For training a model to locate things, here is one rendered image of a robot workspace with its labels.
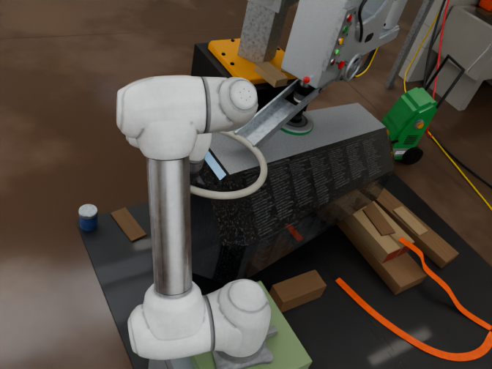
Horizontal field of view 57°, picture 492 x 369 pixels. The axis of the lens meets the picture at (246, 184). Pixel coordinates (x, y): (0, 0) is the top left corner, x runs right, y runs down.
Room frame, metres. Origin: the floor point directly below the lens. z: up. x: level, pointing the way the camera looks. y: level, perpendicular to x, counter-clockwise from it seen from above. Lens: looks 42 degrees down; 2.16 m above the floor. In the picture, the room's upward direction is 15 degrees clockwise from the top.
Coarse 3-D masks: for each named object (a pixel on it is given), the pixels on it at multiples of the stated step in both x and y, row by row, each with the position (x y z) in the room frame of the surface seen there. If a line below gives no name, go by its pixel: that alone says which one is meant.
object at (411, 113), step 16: (432, 80) 3.38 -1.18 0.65; (400, 96) 3.34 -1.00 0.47; (416, 96) 3.25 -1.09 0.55; (400, 112) 3.19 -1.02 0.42; (416, 112) 3.13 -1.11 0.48; (432, 112) 3.16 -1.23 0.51; (400, 128) 3.11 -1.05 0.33; (416, 128) 3.11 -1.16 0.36; (400, 144) 3.10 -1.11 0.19; (416, 144) 3.17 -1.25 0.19; (416, 160) 3.15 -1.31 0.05
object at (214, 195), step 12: (228, 132) 1.69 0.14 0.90; (252, 144) 1.64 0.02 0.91; (264, 168) 1.49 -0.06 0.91; (264, 180) 1.43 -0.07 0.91; (192, 192) 1.23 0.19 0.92; (204, 192) 1.23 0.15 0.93; (216, 192) 1.25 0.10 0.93; (228, 192) 1.27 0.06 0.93; (240, 192) 1.30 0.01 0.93; (252, 192) 1.33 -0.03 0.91
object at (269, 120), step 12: (324, 84) 2.08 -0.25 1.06; (312, 96) 1.99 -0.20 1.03; (264, 108) 1.85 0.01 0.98; (276, 108) 1.91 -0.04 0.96; (288, 108) 1.92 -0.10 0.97; (300, 108) 1.92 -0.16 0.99; (252, 120) 1.77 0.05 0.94; (264, 120) 1.82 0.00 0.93; (276, 120) 1.84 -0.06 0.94; (288, 120) 1.85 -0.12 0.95; (240, 132) 1.71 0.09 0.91; (252, 132) 1.74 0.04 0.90; (264, 132) 1.75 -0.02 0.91
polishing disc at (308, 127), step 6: (306, 114) 2.10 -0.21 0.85; (306, 120) 2.04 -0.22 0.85; (312, 120) 2.06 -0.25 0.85; (288, 126) 1.95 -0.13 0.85; (294, 126) 1.96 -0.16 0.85; (300, 126) 1.98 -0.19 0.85; (306, 126) 1.99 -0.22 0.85; (312, 126) 2.01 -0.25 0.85; (294, 132) 1.93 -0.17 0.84; (300, 132) 1.93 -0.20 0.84
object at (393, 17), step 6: (396, 0) 2.51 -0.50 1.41; (402, 0) 2.53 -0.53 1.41; (396, 6) 2.52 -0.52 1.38; (402, 6) 2.54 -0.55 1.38; (390, 12) 2.51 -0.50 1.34; (396, 12) 2.52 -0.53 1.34; (390, 18) 2.51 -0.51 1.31; (396, 18) 2.54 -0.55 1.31; (384, 24) 2.50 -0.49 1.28; (390, 24) 2.52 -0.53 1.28; (396, 24) 2.57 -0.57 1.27
